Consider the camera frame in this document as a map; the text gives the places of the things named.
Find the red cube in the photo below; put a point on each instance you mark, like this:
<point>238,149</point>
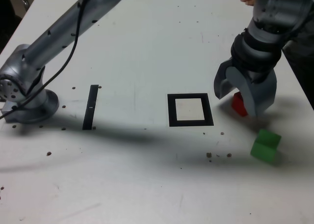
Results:
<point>238,104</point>

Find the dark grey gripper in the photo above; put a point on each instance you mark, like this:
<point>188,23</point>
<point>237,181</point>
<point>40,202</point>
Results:
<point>260,75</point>

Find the person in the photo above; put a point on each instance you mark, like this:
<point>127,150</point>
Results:
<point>304,57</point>

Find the black tape strip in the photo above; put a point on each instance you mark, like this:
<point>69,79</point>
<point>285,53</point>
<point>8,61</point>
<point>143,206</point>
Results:
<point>90,116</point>

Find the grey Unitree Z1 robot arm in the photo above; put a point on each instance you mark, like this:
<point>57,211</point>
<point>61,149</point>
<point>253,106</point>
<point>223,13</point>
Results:
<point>61,35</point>

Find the black tape square outline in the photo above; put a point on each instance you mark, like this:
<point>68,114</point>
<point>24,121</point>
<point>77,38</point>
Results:
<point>171,111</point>

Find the green cube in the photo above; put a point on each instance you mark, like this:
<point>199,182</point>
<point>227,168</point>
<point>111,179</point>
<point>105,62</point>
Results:
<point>262,148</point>

